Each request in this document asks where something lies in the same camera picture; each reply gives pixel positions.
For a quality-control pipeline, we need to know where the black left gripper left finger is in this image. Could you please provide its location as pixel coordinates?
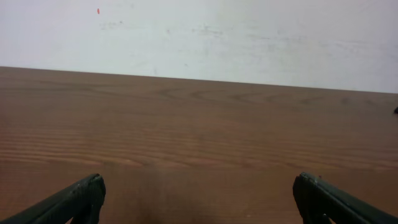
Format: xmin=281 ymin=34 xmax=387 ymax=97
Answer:
xmin=1 ymin=174 xmax=106 ymax=224

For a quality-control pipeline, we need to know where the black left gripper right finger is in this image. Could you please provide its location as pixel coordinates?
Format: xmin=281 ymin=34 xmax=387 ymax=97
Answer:
xmin=292 ymin=172 xmax=397 ymax=224

